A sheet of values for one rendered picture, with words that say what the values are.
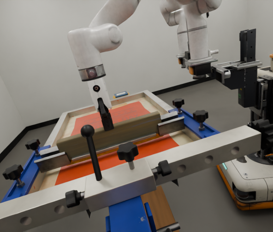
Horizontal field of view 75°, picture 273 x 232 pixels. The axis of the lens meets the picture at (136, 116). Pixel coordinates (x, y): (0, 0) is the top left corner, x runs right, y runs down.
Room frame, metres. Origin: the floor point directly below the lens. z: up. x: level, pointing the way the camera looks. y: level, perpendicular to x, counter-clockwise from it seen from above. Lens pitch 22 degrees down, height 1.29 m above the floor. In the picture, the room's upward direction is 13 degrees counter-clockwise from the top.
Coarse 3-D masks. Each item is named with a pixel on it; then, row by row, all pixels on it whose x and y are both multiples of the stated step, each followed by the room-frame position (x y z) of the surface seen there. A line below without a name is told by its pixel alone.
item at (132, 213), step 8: (128, 200) 0.24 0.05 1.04; (136, 200) 0.24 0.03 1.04; (112, 208) 0.23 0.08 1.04; (120, 208) 0.23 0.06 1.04; (128, 208) 0.23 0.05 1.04; (136, 208) 0.22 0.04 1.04; (112, 216) 0.22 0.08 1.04; (120, 216) 0.21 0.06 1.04; (128, 216) 0.21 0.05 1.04; (136, 216) 0.21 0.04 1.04; (144, 216) 0.20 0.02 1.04; (112, 224) 0.20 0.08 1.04; (120, 224) 0.20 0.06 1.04; (128, 224) 0.20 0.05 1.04; (136, 224) 0.19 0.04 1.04; (144, 224) 0.19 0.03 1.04
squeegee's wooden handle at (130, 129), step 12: (132, 120) 0.56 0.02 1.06; (144, 120) 0.56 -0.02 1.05; (156, 120) 0.56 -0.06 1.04; (96, 132) 0.54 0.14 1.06; (108, 132) 0.54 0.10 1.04; (120, 132) 0.54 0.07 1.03; (132, 132) 0.55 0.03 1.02; (144, 132) 0.55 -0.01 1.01; (156, 132) 0.56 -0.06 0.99; (60, 144) 0.52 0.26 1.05; (72, 144) 0.52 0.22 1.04; (84, 144) 0.53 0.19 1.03; (96, 144) 0.53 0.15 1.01; (108, 144) 0.54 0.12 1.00; (72, 156) 0.52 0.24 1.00
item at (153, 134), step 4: (140, 136) 0.55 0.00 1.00; (144, 136) 0.54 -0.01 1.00; (148, 136) 0.54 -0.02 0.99; (152, 136) 0.54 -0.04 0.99; (128, 140) 0.54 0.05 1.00; (132, 140) 0.54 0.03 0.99; (136, 140) 0.54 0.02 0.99; (140, 140) 0.54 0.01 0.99; (116, 144) 0.54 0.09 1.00; (120, 144) 0.53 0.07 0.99; (104, 148) 0.53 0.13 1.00; (108, 148) 0.52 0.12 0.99; (112, 148) 0.53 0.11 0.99; (88, 152) 0.53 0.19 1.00; (96, 152) 0.52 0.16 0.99; (100, 152) 0.52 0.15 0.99; (76, 156) 0.52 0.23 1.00; (80, 156) 0.51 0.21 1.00; (84, 156) 0.51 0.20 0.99; (88, 156) 0.52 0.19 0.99; (72, 160) 0.51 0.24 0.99; (76, 160) 0.51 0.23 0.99
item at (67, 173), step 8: (80, 120) 0.99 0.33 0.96; (80, 128) 0.86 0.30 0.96; (112, 152) 0.56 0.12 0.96; (88, 160) 0.54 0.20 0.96; (104, 160) 0.52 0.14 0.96; (112, 160) 0.51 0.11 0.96; (64, 168) 0.53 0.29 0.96; (72, 168) 0.51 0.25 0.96; (80, 168) 0.50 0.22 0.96; (88, 168) 0.49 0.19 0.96; (104, 168) 0.47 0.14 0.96; (64, 176) 0.48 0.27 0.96; (72, 176) 0.47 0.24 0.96; (80, 176) 0.46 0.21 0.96; (56, 184) 0.45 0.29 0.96
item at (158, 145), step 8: (128, 104) 1.07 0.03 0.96; (136, 104) 1.04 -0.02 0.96; (112, 112) 1.00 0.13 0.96; (144, 112) 0.87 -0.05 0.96; (168, 136) 0.58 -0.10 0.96; (144, 144) 0.56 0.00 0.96; (152, 144) 0.55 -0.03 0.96; (160, 144) 0.54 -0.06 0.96; (168, 144) 0.52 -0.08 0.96; (176, 144) 0.51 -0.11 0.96; (144, 152) 0.51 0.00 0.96; (152, 152) 0.50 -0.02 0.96; (120, 160) 0.50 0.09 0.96
